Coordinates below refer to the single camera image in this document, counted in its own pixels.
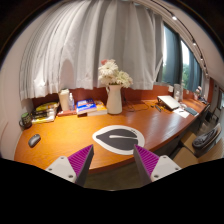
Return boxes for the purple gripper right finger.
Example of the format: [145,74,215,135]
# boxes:
[133,145,180,185]

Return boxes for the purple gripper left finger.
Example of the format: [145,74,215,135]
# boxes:
[46,145,94,186]

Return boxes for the round black white mouse pad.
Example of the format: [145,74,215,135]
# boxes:
[92,125,145,155]

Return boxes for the grey computer mouse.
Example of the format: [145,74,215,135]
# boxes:
[28,134,41,148]

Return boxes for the black office chair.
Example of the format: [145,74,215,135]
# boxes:
[192,123,222,157]

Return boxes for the white paper sheet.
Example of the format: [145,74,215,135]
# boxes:
[173,108,189,118]

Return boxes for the yellow snack bags stack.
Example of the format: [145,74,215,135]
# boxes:
[31,102,59,124]

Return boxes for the yellow white book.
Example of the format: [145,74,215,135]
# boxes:
[87,100,107,116]

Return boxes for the blue book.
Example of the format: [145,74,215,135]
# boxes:
[76,98,97,115]

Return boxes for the clear plastic bottle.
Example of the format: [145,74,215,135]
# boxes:
[69,92,75,111]

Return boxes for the dark tablet on desk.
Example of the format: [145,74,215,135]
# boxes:
[184,107,198,116]

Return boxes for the white ceramic pitcher vase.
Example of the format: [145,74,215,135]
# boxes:
[106,85,122,115]

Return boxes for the clear glass jar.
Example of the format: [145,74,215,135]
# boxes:
[174,84,183,102]

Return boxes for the white flower bouquet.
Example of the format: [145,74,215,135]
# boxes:
[98,59,133,88]

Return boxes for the white curtain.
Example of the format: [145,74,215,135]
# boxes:
[20,0,164,99]

